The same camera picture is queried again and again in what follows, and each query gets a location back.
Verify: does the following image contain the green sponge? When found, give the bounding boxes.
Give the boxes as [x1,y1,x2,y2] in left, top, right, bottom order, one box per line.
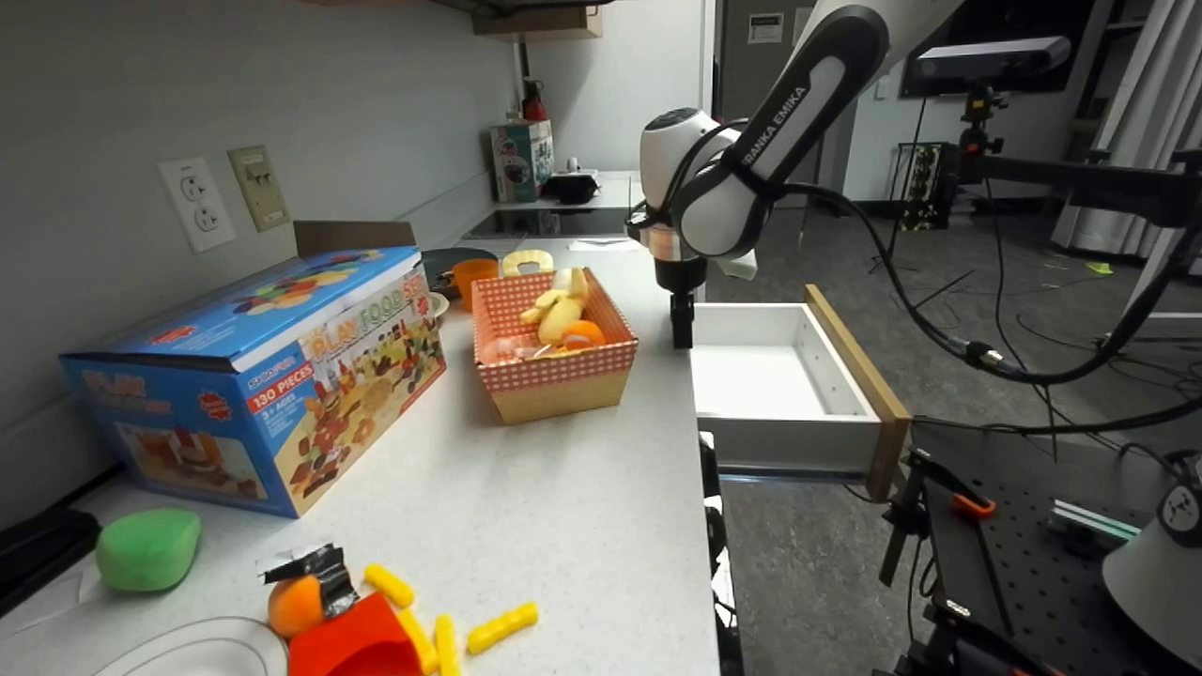
[93,503,205,598]

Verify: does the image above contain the thick black cable with connector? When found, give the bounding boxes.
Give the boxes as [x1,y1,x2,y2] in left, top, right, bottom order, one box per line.
[782,179,1202,389]

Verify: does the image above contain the black flat object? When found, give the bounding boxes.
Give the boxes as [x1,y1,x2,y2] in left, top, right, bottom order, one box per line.
[0,503,103,618]

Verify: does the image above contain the yellow banana plushie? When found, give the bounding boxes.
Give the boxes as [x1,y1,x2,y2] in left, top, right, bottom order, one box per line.
[515,263,599,349]

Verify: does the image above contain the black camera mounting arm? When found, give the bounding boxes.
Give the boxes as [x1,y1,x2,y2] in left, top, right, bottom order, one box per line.
[955,84,1202,233]

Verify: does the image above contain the black power strip rack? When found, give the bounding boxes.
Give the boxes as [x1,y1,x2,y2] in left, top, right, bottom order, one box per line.
[891,135,967,237]

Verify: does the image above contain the round black gauge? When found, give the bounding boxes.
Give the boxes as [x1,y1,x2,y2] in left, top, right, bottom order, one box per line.
[1151,446,1202,551]

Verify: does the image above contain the white paper sign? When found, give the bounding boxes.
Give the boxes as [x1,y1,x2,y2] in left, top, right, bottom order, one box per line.
[744,9,789,53]

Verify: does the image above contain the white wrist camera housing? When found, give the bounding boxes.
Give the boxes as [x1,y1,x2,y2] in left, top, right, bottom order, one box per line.
[713,244,764,284]

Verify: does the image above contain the black cooktop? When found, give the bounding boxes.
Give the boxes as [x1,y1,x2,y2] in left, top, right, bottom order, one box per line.
[461,203,657,244]

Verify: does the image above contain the red bottle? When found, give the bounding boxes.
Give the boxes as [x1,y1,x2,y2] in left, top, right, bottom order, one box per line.
[518,74,554,128]

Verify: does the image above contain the blue toy food box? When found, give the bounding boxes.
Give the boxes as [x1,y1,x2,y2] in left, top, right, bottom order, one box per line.
[54,244,451,523]

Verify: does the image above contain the black stereo camera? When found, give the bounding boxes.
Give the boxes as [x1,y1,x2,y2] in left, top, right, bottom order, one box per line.
[896,31,1076,103]

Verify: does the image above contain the red toy fries holder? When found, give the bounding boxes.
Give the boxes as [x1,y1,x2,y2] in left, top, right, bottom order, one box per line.
[284,588,429,676]

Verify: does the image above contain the black pot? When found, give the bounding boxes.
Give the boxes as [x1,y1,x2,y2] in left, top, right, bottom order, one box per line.
[535,166,603,207]

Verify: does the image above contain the orange checkered paper basket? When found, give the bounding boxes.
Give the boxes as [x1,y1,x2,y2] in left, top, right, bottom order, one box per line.
[466,263,643,427]

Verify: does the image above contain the black perforated breadboard table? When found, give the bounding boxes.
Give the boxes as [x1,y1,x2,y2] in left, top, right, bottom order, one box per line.
[893,414,1202,676]

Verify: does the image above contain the yellow toy fry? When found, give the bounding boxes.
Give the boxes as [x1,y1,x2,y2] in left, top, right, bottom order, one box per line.
[429,607,466,676]
[394,598,443,676]
[461,598,544,660]
[361,561,420,616]

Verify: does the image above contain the grey door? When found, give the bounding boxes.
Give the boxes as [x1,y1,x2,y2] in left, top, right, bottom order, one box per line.
[709,0,820,213]

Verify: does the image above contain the wooden wall cabinet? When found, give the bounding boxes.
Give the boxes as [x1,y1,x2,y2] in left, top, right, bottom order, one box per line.
[429,0,618,43]

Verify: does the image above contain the white round plate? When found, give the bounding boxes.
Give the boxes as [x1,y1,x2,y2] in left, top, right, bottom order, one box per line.
[90,613,294,676]

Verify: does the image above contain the pink toy food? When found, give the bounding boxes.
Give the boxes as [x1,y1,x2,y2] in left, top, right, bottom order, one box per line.
[476,329,560,367]

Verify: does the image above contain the beige wall switch plate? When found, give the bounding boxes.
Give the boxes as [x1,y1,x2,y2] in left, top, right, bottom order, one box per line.
[225,143,294,237]

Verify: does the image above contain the white drawer with wooden face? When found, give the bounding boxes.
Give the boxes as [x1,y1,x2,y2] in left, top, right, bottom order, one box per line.
[682,282,915,508]

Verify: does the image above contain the orange toy ball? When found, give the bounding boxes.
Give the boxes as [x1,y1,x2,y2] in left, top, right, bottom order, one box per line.
[266,571,329,643]

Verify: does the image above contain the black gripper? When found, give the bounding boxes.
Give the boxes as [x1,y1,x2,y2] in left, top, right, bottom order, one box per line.
[649,237,713,353]

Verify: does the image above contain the dark grey round plate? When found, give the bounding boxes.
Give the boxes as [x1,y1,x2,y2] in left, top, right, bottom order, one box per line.
[415,244,504,299]

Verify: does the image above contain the white dome lamp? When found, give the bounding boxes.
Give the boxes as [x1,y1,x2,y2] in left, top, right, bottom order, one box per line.
[1097,516,1202,672]

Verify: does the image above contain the orange toy fruit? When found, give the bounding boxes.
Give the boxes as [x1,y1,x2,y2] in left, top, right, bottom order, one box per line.
[554,317,612,353]

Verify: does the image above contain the dark brown board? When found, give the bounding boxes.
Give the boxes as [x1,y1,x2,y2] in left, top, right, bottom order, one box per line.
[289,219,420,263]

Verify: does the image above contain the orange plastic cup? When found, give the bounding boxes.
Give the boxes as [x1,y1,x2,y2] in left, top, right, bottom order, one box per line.
[445,254,508,310]

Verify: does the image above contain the white wall outlet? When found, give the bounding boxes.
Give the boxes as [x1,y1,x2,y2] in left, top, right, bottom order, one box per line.
[152,151,239,254]

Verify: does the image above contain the teal hand tool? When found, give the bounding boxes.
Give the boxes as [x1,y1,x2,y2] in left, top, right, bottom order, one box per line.
[1049,496,1146,550]

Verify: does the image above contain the black clamp with orange handle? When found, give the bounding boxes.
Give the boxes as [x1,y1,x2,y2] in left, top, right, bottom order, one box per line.
[871,442,1001,592]

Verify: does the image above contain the white stand leg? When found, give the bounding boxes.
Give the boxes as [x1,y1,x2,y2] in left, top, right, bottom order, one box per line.
[1097,219,1202,362]

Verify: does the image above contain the black and white toy clip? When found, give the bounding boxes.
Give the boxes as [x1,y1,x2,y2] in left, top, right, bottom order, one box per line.
[259,537,364,618]

